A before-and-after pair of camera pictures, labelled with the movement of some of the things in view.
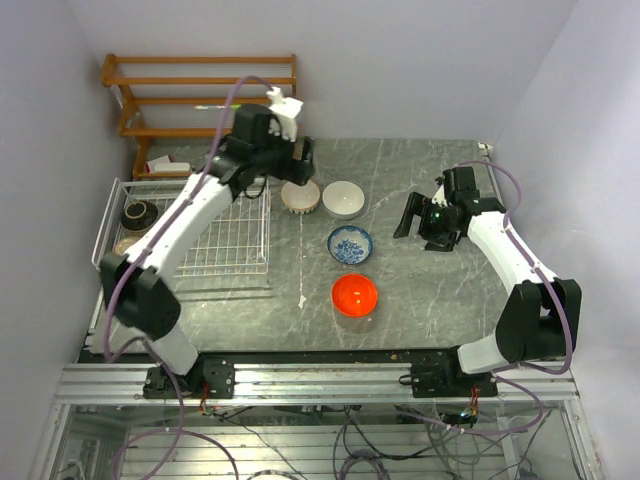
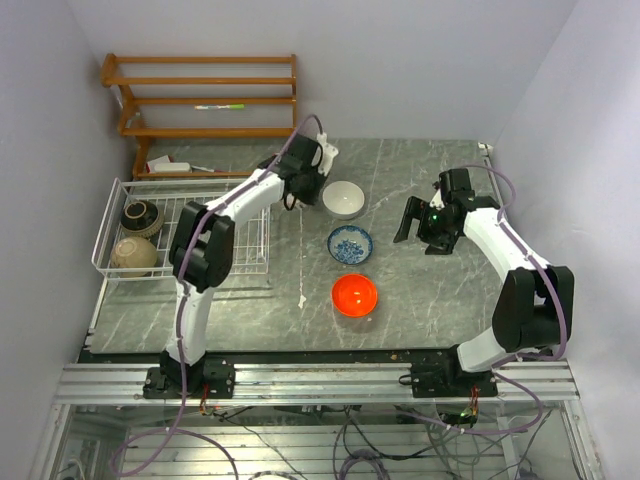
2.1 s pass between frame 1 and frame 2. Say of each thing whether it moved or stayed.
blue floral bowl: stayed
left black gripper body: moved
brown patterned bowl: stayed
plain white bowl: stayed
